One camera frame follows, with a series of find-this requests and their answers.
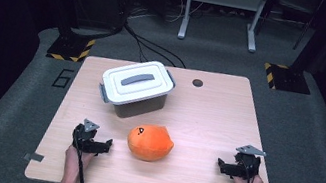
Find orange plush toy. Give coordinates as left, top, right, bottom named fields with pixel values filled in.
left=123, top=119, right=178, bottom=167

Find black floor cables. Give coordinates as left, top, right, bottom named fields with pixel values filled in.
left=117, top=22, right=193, bottom=71

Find hazard striped black stand base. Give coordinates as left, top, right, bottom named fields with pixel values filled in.
left=45, top=30, right=97, bottom=67
left=259, top=61, right=315, bottom=97

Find person's left hand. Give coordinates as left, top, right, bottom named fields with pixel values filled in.
left=62, top=144, right=96, bottom=175

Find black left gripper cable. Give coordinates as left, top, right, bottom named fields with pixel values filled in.
left=65, top=128, right=101, bottom=183

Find round table cable hole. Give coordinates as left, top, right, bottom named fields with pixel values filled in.
left=190, top=77, right=205, bottom=89

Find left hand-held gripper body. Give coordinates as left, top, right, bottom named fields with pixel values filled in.
left=69, top=117, right=102, bottom=155

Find white lid with grey handle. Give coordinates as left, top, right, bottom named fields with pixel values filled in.
left=95, top=52, right=180, bottom=115

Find translucent brown storage box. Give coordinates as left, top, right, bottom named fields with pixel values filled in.
left=110, top=84, right=169, bottom=126

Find grey tape piece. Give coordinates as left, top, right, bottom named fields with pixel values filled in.
left=22, top=150, right=45, bottom=164

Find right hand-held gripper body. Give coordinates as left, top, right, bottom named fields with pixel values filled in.
left=230, top=142, right=268, bottom=183

